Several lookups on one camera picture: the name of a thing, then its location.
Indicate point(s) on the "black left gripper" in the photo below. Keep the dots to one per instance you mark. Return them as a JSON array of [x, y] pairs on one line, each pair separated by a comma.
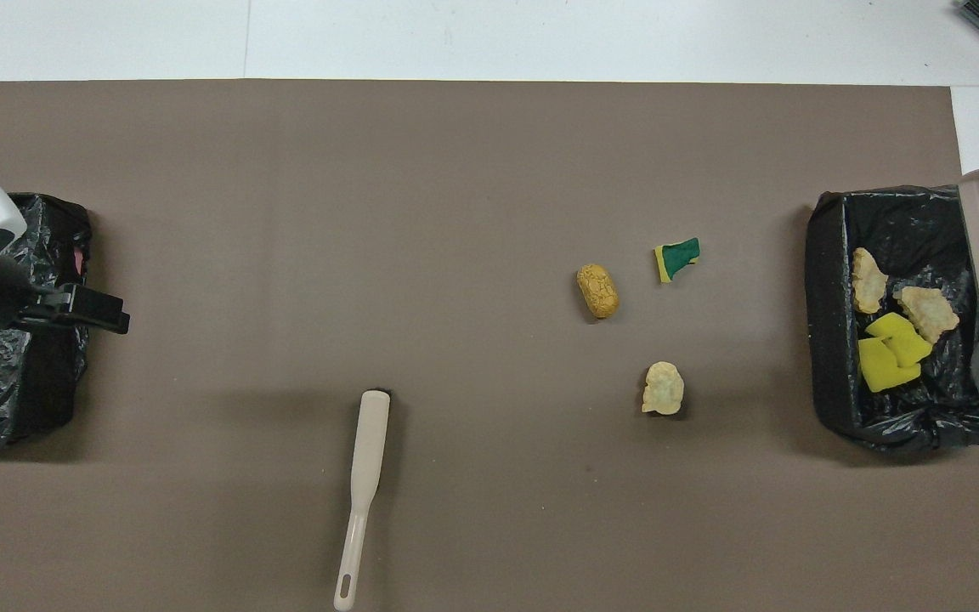
[[48, 308]]

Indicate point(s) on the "brown crackled bread roll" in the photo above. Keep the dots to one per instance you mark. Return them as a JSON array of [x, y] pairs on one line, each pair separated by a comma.
[[597, 291]]

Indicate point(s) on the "pale round bread piece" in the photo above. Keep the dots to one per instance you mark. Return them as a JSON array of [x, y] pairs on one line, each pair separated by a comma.
[[664, 388]]

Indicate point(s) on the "green and yellow sponge piece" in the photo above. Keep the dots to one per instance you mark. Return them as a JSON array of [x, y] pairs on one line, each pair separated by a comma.
[[678, 255]]

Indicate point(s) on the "striped orange croissant piece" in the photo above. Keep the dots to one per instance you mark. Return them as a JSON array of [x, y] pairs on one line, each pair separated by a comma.
[[868, 285]]

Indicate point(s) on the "pale greenish bread chunk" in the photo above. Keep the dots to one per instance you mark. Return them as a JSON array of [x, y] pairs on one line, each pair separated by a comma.
[[927, 313]]

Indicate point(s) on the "bin lined with black bag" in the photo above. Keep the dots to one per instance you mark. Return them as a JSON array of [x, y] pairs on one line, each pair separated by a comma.
[[56, 382], [829, 357]]

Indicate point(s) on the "brown paper table mat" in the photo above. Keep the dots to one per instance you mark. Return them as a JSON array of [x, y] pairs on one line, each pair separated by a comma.
[[489, 136]]

